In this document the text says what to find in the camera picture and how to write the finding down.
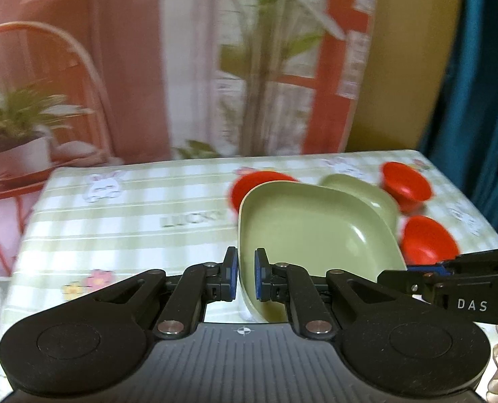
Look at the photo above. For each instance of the green square plate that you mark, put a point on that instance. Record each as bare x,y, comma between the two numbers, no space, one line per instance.
375,197
314,227

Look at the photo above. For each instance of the green plaid bunny cloth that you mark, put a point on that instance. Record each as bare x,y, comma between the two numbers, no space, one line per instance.
92,226

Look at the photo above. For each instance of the red plastic bowl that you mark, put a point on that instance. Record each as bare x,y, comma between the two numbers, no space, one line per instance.
406,185
247,182
426,242

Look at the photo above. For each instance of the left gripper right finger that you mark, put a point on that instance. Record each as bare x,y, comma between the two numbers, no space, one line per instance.
291,286

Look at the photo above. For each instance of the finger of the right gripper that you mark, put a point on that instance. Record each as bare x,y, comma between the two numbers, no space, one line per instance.
437,268

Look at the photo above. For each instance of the printed room backdrop tapestry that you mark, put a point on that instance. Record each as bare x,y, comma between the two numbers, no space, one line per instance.
89,83

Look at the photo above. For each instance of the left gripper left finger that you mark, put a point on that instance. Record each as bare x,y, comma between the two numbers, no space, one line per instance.
190,293

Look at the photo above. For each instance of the teal curtain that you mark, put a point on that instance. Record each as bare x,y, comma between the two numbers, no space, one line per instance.
461,139

